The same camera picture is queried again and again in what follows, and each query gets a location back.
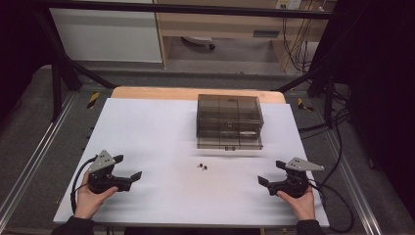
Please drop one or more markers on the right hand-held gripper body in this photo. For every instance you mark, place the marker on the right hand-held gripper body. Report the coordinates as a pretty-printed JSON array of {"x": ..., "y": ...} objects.
[{"x": 293, "y": 186}]

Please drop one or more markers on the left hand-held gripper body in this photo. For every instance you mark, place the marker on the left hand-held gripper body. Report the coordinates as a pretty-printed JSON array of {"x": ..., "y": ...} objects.
[{"x": 103, "y": 181}]

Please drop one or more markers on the smoky transparent drawer box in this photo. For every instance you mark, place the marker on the smoky transparent drawer box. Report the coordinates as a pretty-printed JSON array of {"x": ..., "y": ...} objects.
[{"x": 228, "y": 120}]

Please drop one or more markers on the person's right hand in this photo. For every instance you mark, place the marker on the person's right hand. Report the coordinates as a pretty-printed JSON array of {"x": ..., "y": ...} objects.
[{"x": 303, "y": 207}]

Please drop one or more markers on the person's left hand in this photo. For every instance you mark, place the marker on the person's left hand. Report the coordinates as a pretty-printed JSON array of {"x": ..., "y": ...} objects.
[{"x": 88, "y": 202}]

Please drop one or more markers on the white table mat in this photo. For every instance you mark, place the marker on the white table mat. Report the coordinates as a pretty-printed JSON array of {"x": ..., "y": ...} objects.
[{"x": 156, "y": 137}]

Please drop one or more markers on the yellow black hazard tape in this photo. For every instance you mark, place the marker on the yellow black hazard tape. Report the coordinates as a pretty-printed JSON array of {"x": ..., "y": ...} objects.
[
  {"x": 304, "y": 105},
  {"x": 93, "y": 100}
]

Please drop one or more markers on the white cabinet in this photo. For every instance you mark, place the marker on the white cabinet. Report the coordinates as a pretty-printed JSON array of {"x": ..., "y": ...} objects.
[{"x": 107, "y": 32}]

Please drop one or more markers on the office chair base with caster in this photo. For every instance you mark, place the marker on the office chair base with caster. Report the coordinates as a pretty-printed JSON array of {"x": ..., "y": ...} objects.
[{"x": 200, "y": 40}]

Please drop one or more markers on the light wooden desk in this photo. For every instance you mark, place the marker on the light wooden desk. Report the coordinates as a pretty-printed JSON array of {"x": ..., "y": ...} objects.
[{"x": 221, "y": 24}]

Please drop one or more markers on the aluminium floor rail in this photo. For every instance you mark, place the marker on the aluminium floor rail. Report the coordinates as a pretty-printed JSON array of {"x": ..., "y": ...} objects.
[
  {"x": 354, "y": 186},
  {"x": 36, "y": 153}
]

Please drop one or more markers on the black metal frame leg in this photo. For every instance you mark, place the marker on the black metal frame leg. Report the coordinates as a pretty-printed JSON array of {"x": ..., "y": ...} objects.
[
  {"x": 321, "y": 78},
  {"x": 60, "y": 75}
]

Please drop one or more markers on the white wall socket strip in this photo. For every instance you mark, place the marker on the white wall socket strip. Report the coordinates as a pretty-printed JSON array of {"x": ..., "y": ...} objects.
[{"x": 288, "y": 4}]

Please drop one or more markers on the black metal frame crossbar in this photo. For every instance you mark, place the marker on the black metal frame crossbar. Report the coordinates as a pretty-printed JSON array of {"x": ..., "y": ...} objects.
[{"x": 182, "y": 9}]

